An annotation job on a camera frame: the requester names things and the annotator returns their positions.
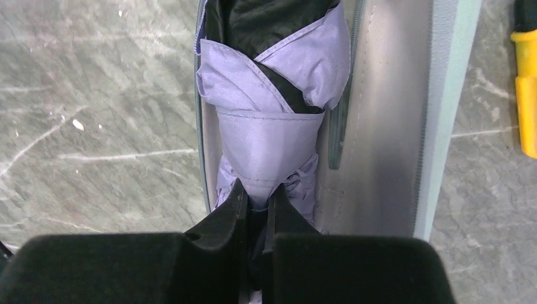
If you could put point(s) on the yellow-handled screwdriver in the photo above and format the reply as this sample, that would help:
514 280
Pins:
524 38

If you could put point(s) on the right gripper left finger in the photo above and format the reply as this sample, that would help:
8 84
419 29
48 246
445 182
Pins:
202 265

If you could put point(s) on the lilac folding umbrella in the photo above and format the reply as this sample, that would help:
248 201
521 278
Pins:
266 73

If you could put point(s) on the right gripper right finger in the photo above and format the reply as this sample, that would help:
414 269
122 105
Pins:
305 266

